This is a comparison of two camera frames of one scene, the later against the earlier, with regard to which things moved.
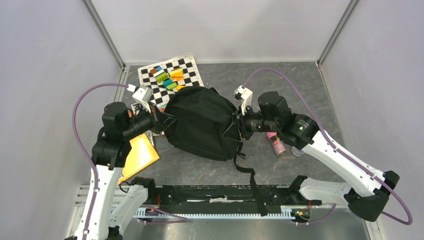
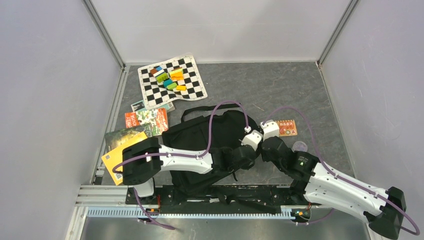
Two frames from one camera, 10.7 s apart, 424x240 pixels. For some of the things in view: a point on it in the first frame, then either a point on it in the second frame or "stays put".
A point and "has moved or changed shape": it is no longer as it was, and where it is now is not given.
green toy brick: [161, 78] stays put
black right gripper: [242, 123] -> [264, 157]
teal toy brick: [167, 82] stays put
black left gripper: [160, 121] -> [246, 166]
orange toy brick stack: [177, 74] stays put
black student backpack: [203, 122] has moved or changed shape
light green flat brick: [171, 86] stays put
